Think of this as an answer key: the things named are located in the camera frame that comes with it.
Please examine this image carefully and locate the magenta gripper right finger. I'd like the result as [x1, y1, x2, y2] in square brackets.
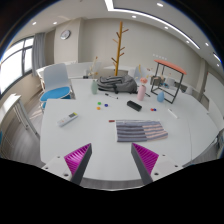
[131, 143, 159, 185]

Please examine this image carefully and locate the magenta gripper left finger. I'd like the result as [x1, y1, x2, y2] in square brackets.
[64, 144, 92, 185]

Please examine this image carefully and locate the striped grey folded towel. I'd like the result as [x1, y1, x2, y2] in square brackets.
[116, 121, 168, 142]

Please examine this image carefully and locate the white remote control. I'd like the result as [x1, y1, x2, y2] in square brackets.
[57, 112, 78, 127]

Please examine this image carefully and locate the white marker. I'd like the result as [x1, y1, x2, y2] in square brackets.
[168, 109, 178, 119]

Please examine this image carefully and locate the black rectangular case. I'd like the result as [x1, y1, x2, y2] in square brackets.
[127, 100, 142, 111]

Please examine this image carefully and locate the light blue bottle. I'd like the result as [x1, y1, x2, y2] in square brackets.
[157, 91, 165, 102]

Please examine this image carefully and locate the pink bottle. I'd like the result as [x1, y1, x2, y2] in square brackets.
[137, 78, 148, 101]

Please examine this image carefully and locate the black pen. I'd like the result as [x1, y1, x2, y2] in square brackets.
[104, 93, 119, 99]

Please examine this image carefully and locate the pale green bottle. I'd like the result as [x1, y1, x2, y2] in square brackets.
[91, 80, 98, 95]

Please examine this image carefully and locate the grey backpack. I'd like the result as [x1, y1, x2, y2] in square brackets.
[97, 75, 137, 94]

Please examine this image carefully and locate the white blue-seat chair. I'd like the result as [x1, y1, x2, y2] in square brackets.
[40, 63, 73, 110]

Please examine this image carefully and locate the white side table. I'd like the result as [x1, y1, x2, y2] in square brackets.
[0, 94, 40, 138]

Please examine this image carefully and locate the wooden coat tree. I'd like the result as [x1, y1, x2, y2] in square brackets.
[111, 21, 129, 76]

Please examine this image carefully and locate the grey window curtain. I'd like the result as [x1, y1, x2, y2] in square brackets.
[32, 33, 45, 76]

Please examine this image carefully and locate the round wall clock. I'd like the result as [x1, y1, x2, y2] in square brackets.
[60, 30, 71, 40]

